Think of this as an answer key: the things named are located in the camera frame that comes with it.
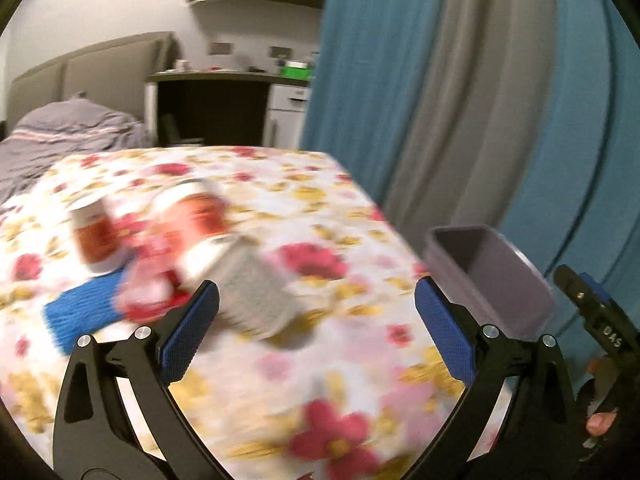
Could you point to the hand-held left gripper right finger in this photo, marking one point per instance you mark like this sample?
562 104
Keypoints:
442 327

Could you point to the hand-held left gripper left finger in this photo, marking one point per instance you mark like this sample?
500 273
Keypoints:
192 327

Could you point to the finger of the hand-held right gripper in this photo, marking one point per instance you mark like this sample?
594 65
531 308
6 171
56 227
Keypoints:
594 287
567 285

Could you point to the pink red packet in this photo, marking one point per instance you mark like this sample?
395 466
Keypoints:
145 285

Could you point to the purple plastic bin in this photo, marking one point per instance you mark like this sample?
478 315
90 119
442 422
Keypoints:
490 270

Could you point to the blue cloth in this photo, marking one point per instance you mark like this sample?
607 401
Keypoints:
80 310

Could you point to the large red-label can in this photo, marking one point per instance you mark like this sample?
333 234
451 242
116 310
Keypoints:
195 210

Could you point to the floral tablecloth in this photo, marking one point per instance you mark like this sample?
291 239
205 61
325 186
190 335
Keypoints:
300 360

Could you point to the blue curtain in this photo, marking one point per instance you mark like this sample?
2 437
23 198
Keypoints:
370 70
590 160

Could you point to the dark chair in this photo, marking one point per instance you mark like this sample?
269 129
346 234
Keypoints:
177 132

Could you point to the grey curtain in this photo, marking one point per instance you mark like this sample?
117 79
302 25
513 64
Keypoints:
475 100

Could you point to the dark wooden desk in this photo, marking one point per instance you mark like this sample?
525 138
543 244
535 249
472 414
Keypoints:
210 105

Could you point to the grey striped duvet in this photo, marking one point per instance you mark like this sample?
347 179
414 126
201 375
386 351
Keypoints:
65 135

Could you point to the white drawer cabinet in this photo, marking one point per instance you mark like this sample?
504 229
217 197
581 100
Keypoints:
285 115

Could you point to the white jars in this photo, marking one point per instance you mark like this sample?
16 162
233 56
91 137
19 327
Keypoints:
181 64

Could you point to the grey upholstered headboard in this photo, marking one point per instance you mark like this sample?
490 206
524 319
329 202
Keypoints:
100 70

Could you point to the green box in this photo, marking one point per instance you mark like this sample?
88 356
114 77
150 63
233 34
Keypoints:
296 71

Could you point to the grey wall socket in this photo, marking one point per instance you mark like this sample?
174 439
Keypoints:
220 48
280 52

